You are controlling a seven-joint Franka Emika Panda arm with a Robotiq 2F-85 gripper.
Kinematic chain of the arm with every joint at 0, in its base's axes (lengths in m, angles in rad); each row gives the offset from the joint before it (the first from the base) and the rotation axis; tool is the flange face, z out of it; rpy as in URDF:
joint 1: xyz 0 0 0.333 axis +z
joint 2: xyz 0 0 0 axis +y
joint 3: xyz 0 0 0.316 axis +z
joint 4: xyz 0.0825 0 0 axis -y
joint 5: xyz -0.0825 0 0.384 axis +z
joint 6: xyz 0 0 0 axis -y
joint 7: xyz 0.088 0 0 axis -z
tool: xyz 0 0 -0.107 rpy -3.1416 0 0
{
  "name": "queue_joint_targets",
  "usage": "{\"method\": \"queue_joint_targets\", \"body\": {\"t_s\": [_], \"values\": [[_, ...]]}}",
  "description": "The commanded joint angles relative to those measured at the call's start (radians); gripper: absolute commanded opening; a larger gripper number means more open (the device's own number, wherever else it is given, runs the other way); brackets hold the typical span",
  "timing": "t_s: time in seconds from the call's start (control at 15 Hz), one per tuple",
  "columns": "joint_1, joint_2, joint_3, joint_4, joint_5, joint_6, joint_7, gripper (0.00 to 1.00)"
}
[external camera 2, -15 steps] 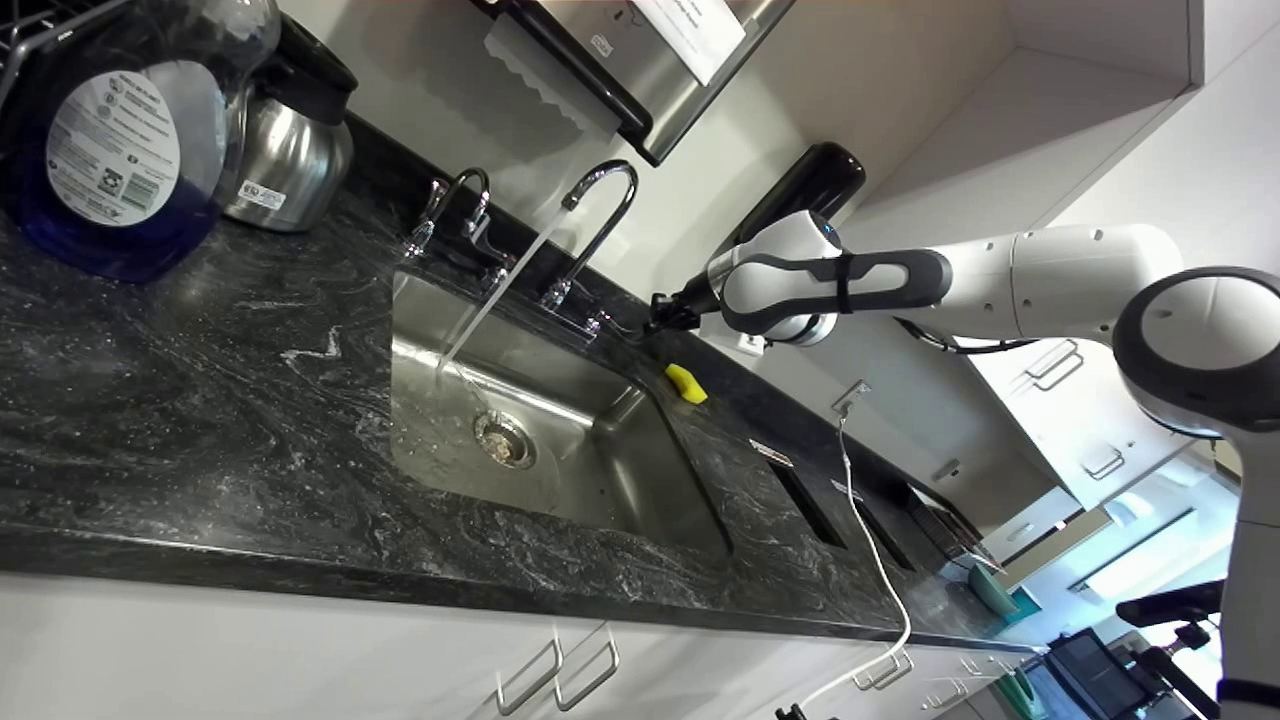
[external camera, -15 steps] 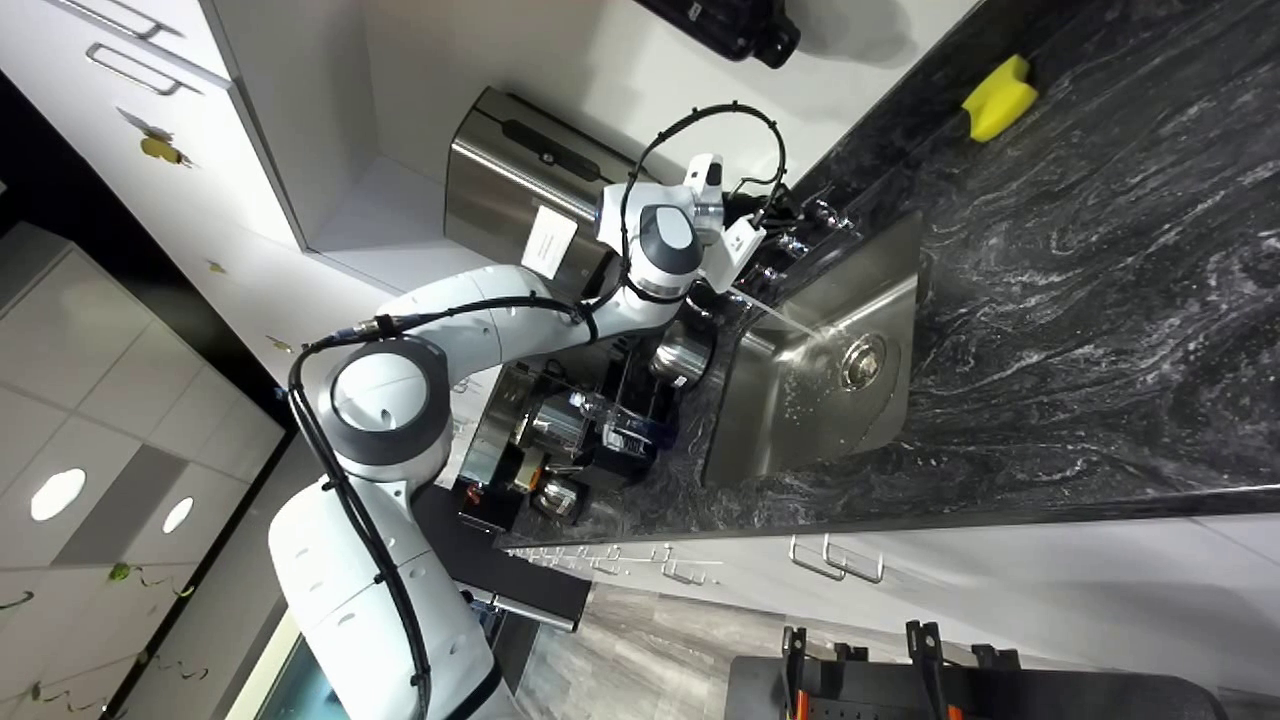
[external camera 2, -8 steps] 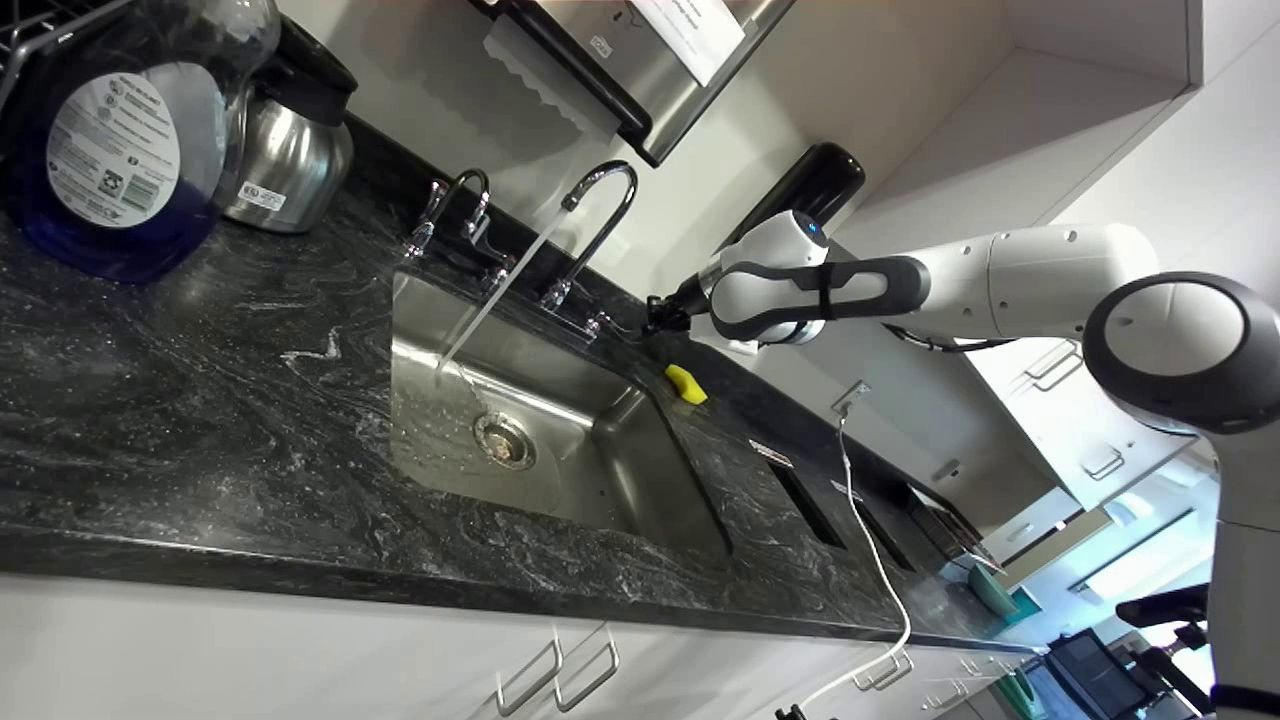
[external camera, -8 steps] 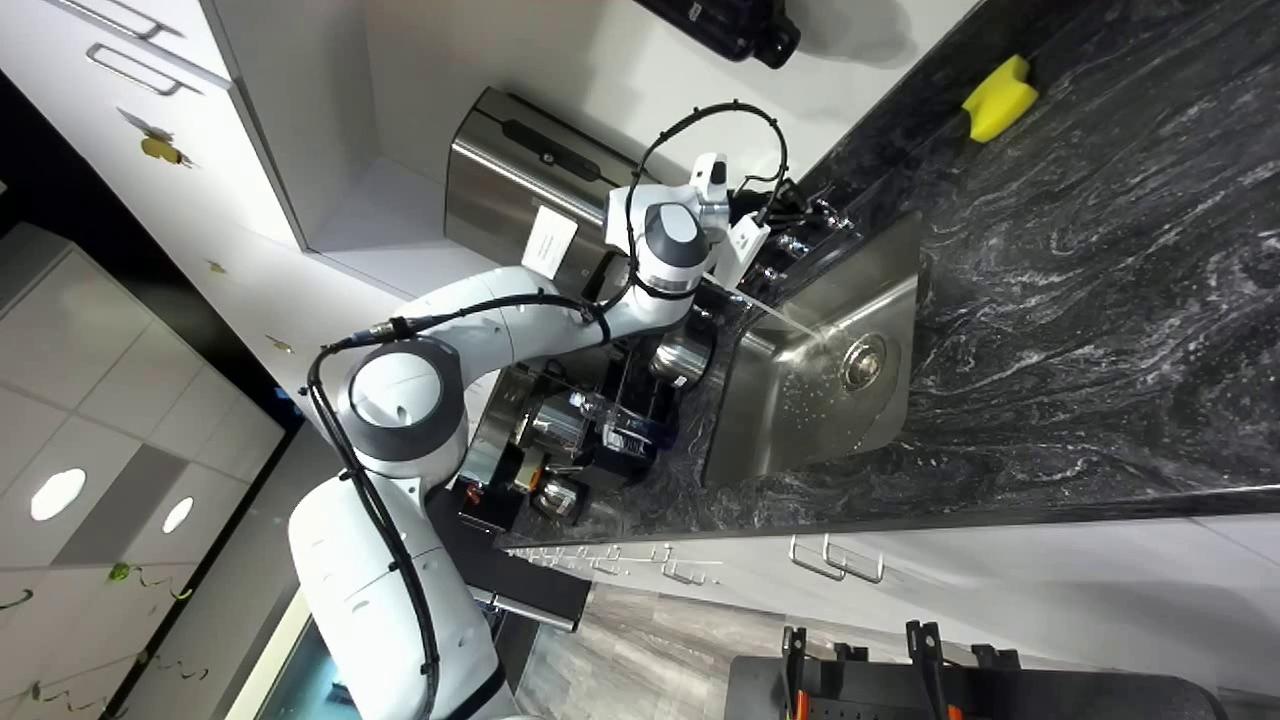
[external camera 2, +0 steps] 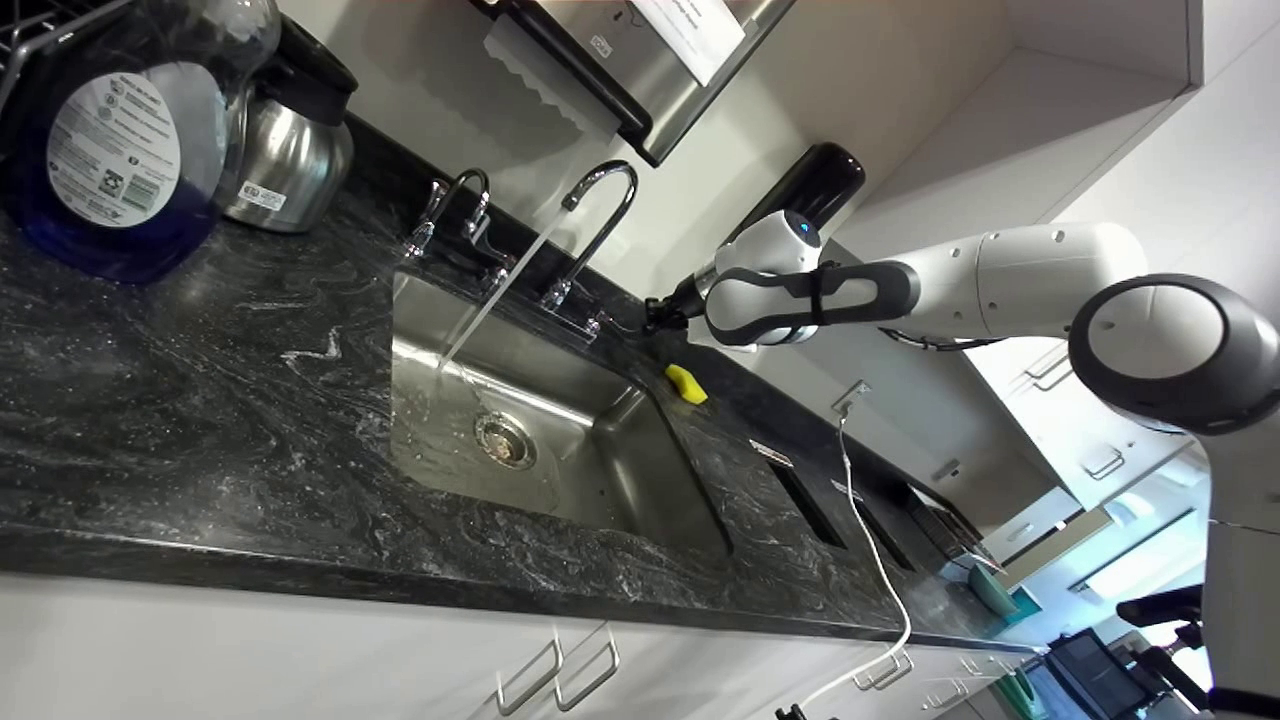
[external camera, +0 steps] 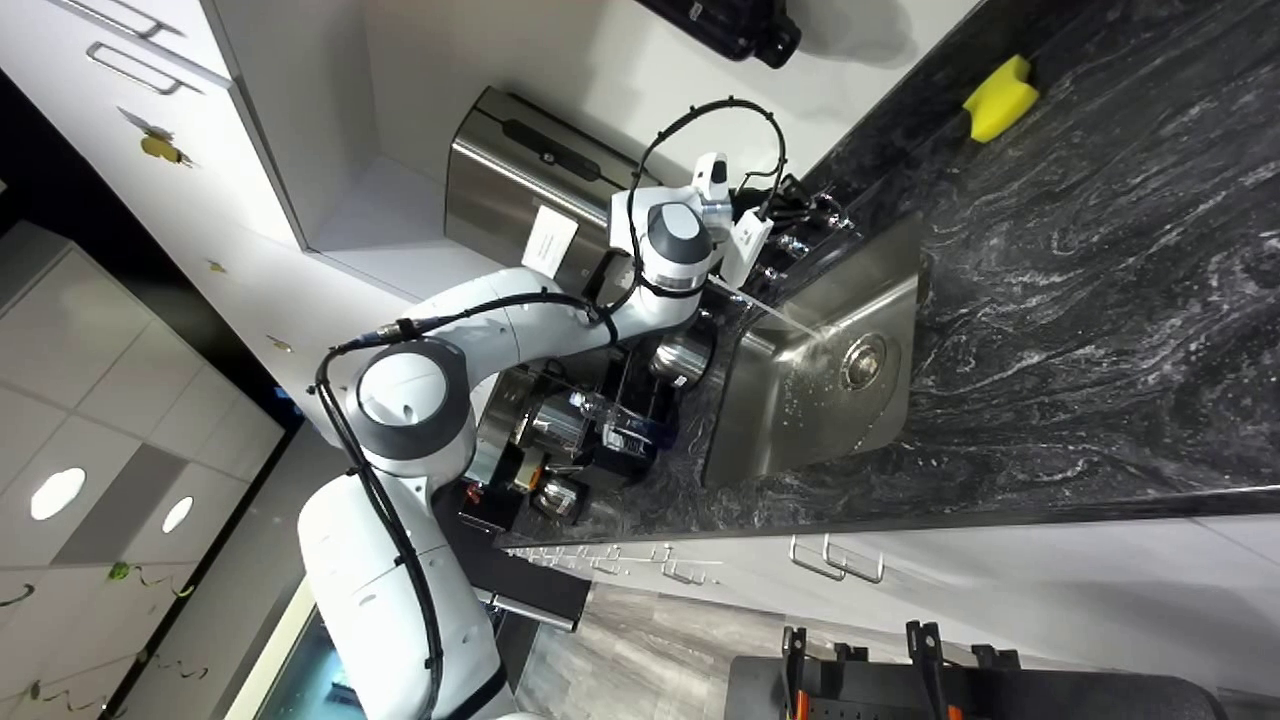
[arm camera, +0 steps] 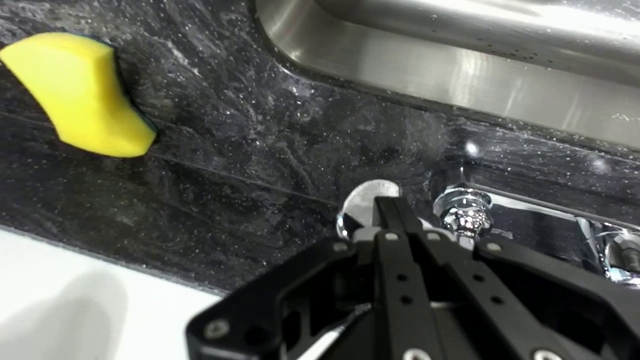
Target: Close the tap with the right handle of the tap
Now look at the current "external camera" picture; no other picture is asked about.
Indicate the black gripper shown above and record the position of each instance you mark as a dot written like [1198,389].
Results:
[767,239]

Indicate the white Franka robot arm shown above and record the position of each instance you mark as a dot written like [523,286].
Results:
[385,587]

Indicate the chrome tap spout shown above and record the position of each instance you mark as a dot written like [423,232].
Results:
[683,356]

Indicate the round chrome sink drain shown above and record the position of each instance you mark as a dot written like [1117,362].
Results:
[867,362]

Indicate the stainless steel sink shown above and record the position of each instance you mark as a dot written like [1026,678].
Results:
[803,412]

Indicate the yellow sponge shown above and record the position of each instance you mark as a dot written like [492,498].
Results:
[1001,99]

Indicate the white label on dispenser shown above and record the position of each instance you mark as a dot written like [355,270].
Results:
[549,243]

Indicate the stainless paper towel dispenser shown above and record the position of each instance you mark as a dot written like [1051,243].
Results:
[512,175]

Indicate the small chrome fixture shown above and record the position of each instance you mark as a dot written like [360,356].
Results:
[554,501]

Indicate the white base cabinet front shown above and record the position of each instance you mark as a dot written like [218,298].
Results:
[1066,587]

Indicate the orange black clamp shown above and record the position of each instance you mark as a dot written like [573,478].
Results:
[925,662]
[794,664]

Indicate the black control box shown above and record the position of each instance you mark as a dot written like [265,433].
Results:
[535,580]

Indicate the small yellow sticker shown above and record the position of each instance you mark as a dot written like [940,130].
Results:
[160,144]

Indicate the round ceiling light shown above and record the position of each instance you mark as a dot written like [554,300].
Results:
[58,495]
[178,512]

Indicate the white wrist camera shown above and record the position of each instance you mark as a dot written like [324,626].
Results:
[712,175]

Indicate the black mounted camera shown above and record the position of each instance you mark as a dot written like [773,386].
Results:
[726,24]

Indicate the white wall cabinet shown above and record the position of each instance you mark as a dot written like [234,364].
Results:
[200,203]

